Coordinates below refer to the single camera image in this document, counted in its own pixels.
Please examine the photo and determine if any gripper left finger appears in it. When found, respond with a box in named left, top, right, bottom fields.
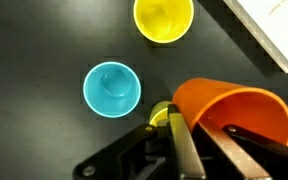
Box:
left=72, top=103, right=207, bottom=180

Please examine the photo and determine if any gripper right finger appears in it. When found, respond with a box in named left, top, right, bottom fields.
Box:
left=191, top=119, right=288, bottom=180

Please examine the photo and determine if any orange plastic cup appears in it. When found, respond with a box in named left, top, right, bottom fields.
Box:
left=171, top=77, right=288, bottom=148

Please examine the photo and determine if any blue plastic cup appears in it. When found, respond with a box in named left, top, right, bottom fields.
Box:
left=82, top=61, right=142, bottom=119

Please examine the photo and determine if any yellow plastic cup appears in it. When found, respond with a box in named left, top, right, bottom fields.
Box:
left=148, top=100, right=173, bottom=128
left=132, top=0, right=195, bottom=45

